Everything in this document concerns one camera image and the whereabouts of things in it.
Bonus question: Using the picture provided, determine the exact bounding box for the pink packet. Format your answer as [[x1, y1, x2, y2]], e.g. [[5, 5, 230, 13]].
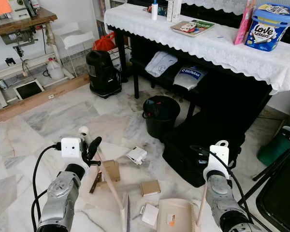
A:
[[234, 0, 257, 46]]

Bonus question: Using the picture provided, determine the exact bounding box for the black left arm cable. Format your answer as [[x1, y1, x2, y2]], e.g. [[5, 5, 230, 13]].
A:
[[31, 142, 63, 232]]

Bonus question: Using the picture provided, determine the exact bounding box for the blue Love Letters tub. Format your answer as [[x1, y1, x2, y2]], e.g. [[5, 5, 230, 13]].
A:
[[245, 3, 290, 52]]

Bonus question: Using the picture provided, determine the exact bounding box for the white lace tablecloth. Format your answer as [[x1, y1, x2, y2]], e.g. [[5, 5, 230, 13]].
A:
[[103, 2, 290, 95]]

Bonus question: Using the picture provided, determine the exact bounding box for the tall brown cardboard box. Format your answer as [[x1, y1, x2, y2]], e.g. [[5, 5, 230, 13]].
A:
[[102, 160, 121, 183]]

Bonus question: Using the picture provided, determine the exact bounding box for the dark brown cardboard scrap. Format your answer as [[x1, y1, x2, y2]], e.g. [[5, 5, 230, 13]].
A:
[[89, 171, 103, 194]]

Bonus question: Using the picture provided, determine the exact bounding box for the BizRobot blue grey bag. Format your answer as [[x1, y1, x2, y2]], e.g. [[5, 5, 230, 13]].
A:
[[173, 66, 206, 93]]

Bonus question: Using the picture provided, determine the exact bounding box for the green plastic bin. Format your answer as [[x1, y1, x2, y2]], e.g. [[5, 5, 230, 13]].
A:
[[257, 126, 290, 168]]

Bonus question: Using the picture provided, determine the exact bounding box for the white upright carton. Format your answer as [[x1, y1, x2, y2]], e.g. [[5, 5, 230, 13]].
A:
[[165, 0, 183, 24]]

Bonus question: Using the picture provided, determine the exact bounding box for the beige plastic dustpan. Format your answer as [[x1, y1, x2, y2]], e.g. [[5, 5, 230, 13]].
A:
[[156, 181, 208, 232]]

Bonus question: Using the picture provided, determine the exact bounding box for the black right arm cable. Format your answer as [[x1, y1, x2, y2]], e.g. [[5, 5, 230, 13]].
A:
[[190, 145, 254, 224]]

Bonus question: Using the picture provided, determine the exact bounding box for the black piano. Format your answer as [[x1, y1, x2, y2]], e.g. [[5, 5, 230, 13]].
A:
[[109, 0, 290, 188]]

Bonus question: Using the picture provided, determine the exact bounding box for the black canister vacuum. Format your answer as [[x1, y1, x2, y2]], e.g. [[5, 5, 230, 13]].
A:
[[85, 49, 123, 99]]

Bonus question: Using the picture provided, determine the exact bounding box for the grey folded shirt packet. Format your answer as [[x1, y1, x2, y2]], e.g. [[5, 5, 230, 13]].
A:
[[145, 50, 179, 78]]

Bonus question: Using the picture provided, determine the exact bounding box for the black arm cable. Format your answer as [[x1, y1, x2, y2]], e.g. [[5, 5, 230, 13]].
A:
[[31, 142, 63, 232], [190, 145, 254, 224]]

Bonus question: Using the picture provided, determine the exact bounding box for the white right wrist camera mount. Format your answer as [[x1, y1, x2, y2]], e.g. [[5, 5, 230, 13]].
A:
[[208, 140, 231, 180]]

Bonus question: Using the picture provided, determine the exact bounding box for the white framed dark tablet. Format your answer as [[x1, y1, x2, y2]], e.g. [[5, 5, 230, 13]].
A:
[[13, 78, 45, 101]]

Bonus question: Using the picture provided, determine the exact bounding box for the black folding chair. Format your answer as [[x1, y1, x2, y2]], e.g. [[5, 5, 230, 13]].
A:
[[239, 139, 290, 232]]

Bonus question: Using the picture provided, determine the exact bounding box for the flat brown cardboard box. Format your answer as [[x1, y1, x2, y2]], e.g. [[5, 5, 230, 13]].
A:
[[140, 180, 161, 197]]

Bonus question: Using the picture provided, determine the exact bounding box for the white bottle with blue cap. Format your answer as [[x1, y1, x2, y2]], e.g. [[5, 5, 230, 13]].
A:
[[151, 0, 159, 21]]

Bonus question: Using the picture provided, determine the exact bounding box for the white wire rack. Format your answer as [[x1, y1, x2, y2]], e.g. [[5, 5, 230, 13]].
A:
[[55, 21, 95, 76]]

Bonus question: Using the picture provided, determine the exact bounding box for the long wooden plank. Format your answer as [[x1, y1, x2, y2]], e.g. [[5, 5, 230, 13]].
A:
[[0, 73, 90, 123]]

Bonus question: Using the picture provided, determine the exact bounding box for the plain white square box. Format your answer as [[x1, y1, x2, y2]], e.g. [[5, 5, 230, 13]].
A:
[[141, 203, 160, 227]]

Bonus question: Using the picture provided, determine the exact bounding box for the black plastic bucket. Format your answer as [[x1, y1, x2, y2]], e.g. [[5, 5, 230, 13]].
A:
[[142, 95, 181, 140]]

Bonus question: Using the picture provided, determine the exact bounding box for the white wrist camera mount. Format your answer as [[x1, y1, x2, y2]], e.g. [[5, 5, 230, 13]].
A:
[[61, 138, 84, 168], [208, 140, 231, 180]]

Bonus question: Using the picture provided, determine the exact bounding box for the beige broom with grey grip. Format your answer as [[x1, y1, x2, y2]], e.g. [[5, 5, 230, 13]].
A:
[[78, 126, 132, 232]]

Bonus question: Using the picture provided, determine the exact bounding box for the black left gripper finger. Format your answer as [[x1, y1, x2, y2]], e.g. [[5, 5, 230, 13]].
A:
[[88, 136, 102, 160]]

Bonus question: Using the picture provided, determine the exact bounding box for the wooden sewing table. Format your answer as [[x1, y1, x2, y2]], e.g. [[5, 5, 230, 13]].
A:
[[0, 7, 58, 104]]

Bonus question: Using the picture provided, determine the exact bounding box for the red plastic bag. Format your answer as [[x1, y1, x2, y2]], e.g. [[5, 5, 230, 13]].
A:
[[91, 32, 117, 52]]

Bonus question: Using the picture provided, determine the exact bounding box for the white plastic jug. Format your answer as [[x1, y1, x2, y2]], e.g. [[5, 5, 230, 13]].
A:
[[45, 58, 65, 81]]

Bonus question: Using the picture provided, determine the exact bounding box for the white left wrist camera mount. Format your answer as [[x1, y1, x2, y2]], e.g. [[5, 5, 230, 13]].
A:
[[61, 138, 84, 168]]

